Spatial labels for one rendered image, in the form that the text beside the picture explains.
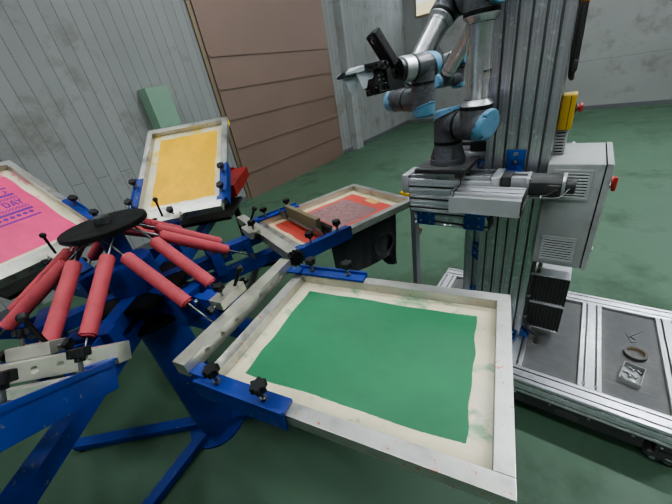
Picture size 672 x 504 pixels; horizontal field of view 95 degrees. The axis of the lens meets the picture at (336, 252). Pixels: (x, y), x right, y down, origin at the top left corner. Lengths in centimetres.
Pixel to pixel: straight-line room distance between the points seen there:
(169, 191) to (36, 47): 297
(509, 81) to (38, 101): 449
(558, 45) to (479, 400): 125
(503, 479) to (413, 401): 23
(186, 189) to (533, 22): 193
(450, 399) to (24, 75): 479
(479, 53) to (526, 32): 25
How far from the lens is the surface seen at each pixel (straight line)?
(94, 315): 128
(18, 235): 231
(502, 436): 80
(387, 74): 106
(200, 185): 221
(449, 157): 146
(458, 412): 85
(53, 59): 498
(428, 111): 118
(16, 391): 108
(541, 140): 158
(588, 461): 203
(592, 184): 158
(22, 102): 483
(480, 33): 135
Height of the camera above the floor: 166
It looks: 29 degrees down
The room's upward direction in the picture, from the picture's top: 11 degrees counter-clockwise
